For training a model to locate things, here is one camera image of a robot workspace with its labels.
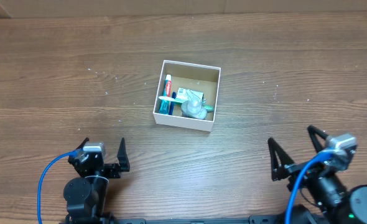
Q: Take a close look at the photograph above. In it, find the clear pump soap bottle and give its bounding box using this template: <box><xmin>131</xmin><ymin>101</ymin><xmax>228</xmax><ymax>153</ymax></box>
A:
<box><xmin>181</xmin><ymin>90</ymin><xmax>208</xmax><ymax>120</ymax></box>

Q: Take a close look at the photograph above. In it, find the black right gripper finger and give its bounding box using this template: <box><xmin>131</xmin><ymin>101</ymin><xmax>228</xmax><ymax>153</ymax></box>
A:
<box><xmin>307</xmin><ymin>125</ymin><xmax>328</xmax><ymax>153</ymax></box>
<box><xmin>267</xmin><ymin>138</ymin><xmax>295</xmax><ymax>181</ymax></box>

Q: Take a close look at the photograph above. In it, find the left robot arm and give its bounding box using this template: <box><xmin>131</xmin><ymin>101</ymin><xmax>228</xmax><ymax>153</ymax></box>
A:
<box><xmin>63</xmin><ymin>138</ymin><xmax>130</xmax><ymax>224</ymax></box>

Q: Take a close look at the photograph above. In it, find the green white soap packet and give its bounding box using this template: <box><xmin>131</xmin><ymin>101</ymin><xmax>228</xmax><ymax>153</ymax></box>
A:
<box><xmin>175</xmin><ymin>88</ymin><xmax>204</xmax><ymax>104</ymax></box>

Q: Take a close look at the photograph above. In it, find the green white toothbrush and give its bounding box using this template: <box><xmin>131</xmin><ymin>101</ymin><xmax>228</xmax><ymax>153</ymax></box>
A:
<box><xmin>159</xmin><ymin>96</ymin><xmax>214</xmax><ymax>112</ymax></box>

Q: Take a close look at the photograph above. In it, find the teal toothpaste tube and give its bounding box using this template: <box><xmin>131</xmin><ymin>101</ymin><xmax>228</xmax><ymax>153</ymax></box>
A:
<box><xmin>159</xmin><ymin>74</ymin><xmax>172</xmax><ymax>114</ymax></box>

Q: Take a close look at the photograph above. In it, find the blue disposable razor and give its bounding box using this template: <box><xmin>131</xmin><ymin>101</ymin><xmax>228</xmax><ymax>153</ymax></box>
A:
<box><xmin>169</xmin><ymin>92</ymin><xmax>177</xmax><ymax>115</ymax></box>

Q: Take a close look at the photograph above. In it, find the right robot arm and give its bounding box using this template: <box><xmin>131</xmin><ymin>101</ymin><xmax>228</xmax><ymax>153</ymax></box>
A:
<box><xmin>267</xmin><ymin>126</ymin><xmax>367</xmax><ymax>224</ymax></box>

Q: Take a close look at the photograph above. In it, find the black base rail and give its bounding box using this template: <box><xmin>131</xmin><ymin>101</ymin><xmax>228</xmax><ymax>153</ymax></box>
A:
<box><xmin>63</xmin><ymin>215</ymin><xmax>283</xmax><ymax>224</ymax></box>

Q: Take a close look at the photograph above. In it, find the blue left camera cable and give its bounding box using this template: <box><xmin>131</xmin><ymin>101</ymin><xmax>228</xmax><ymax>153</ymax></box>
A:
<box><xmin>37</xmin><ymin>150</ymin><xmax>78</xmax><ymax>224</ymax></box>

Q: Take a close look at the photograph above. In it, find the open white cardboard box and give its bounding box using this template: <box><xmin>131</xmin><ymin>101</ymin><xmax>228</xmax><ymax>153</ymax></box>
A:
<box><xmin>153</xmin><ymin>60</ymin><xmax>221</xmax><ymax>132</ymax></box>

